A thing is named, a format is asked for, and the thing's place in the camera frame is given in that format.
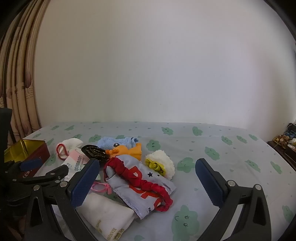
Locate red tin box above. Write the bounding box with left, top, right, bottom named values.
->
left=3, top=139, right=51, bottom=179

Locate grey cloth with red print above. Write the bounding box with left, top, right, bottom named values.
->
left=103, top=155, right=176, bottom=219

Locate white and red plush roll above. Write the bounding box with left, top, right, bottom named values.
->
left=56, top=138, right=83, bottom=160

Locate white fluffy scrunchie yellow flower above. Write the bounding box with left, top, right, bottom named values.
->
left=145, top=150, right=175, bottom=180

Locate light blue small towel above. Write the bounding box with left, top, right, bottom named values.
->
left=97, top=136, right=139, bottom=151

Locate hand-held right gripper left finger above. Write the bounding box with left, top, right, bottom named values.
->
left=23, top=159, right=100, bottom=241

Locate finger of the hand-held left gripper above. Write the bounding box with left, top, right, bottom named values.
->
left=14, top=165, right=70, bottom=186
left=3, top=158, right=43, bottom=180

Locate white towel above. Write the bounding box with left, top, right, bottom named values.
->
left=76, top=192, right=136, bottom=241

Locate pink hair tie with pompom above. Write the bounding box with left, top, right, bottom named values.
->
left=92, top=181, right=112, bottom=194

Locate dark wooden nightstand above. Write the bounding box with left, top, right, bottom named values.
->
left=267, top=139, right=296, bottom=172

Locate pink and white tissue packet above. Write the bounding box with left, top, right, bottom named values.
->
left=62, top=149, right=93, bottom=182

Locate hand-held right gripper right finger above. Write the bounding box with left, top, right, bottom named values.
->
left=195, top=158, right=272, bottom=241

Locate dark brown hair clip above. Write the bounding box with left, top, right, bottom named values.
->
left=81, top=145, right=110, bottom=161

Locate beige patterned curtain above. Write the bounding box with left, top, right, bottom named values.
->
left=0, top=0, right=50, bottom=144

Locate red and white plush toy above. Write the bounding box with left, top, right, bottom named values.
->
left=103, top=158, right=173, bottom=212

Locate orange squishy animal toy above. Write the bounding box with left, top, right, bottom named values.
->
left=105, top=143, right=142, bottom=160

